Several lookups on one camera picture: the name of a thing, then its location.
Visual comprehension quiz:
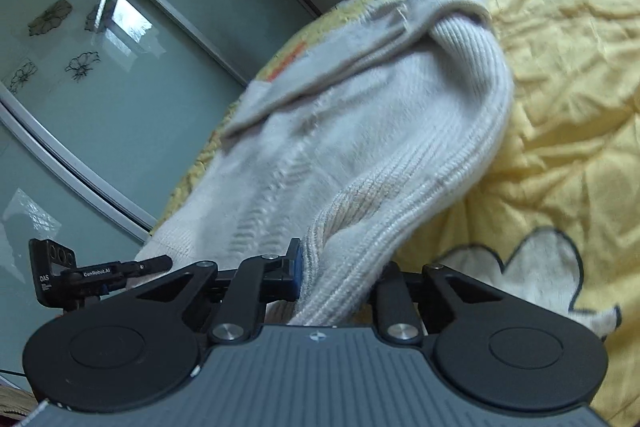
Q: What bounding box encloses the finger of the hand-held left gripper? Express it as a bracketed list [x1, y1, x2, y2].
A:
[121, 256, 174, 277]

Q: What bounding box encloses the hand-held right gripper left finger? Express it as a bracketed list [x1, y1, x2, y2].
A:
[125, 237, 304, 344]

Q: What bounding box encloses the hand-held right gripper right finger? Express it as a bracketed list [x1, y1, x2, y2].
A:
[374, 261, 507, 345]

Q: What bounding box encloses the white knitted sweater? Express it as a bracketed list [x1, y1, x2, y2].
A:
[134, 0, 514, 329]

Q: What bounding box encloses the glass sliding wardrobe door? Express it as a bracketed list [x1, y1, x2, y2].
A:
[0, 0, 332, 389]

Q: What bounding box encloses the yellow printed quilt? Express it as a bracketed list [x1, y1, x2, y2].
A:
[149, 0, 640, 427]

